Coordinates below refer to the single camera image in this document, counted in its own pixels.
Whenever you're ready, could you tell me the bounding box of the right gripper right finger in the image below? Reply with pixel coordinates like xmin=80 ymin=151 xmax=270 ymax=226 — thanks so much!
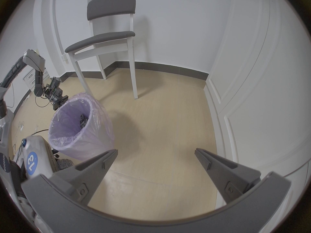
xmin=194 ymin=148 xmax=261 ymax=205

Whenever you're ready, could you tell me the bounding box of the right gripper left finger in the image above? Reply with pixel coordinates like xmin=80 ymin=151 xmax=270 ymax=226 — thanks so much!
xmin=51 ymin=149 xmax=119 ymax=207

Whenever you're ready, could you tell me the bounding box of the purple plastic bag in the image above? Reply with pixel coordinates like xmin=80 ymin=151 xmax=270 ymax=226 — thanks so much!
xmin=48 ymin=92 xmax=115 ymax=161

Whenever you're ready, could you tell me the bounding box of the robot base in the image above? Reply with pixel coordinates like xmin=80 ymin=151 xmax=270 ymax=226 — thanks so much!
xmin=0 ymin=108 xmax=74 ymax=230

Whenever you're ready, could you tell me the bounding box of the white wardrobe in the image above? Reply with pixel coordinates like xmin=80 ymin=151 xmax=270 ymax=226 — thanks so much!
xmin=205 ymin=0 xmax=311 ymax=211

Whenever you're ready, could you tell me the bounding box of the white chair with grey cushions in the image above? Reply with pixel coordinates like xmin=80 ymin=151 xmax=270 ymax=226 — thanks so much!
xmin=64 ymin=0 xmax=139 ymax=99

